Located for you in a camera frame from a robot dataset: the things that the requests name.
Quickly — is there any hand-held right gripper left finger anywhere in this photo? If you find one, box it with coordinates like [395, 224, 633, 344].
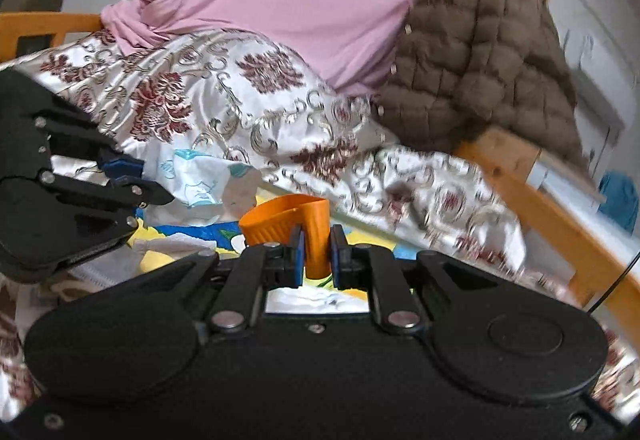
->
[90, 225, 307, 333]

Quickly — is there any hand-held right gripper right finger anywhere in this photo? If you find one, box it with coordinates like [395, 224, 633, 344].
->
[330, 225, 531, 335]

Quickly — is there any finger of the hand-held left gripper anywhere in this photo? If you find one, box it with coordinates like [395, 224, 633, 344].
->
[37, 98, 146, 183]
[42, 173, 175, 266]

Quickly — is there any orange cup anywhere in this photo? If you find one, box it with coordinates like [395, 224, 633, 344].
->
[239, 193, 331, 280]

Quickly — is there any white teal printed packet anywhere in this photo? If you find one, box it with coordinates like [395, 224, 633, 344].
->
[159, 147, 261, 223]

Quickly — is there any floral satin blanket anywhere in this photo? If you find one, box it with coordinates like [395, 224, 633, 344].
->
[0, 28, 640, 426]

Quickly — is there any brown puffer jacket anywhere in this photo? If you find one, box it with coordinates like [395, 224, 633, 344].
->
[375, 0, 586, 168]

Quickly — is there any white mattress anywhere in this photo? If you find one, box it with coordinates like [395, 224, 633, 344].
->
[525, 160, 640, 261]

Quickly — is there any blue hanging garment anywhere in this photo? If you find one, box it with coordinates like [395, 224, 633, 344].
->
[597, 171, 640, 232]

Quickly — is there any wooden bed frame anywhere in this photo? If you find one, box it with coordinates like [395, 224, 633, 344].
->
[0, 12, 640, 311]

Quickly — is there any black cable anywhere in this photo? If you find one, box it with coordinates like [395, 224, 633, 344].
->
[585, 250, 640, 316]

